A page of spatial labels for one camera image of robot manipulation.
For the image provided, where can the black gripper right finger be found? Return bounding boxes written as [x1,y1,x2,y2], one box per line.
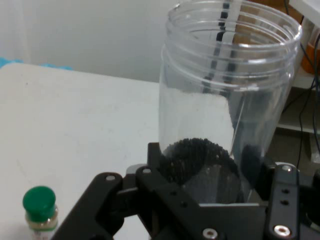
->
[249,157,301,240]

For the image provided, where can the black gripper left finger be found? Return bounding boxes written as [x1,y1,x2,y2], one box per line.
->
[51,141,226,240]

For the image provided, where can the clear plastic jar black seeds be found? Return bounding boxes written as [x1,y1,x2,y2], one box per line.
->
[158,0,304,206]

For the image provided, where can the green cap spice bottle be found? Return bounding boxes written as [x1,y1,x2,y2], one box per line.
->
[22,186,60,240]

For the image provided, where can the orange plastic container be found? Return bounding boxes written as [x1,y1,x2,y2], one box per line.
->
[301,32,320,76]

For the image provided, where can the light blue foam mat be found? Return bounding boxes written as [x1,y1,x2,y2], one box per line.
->
[0,56,73,71]

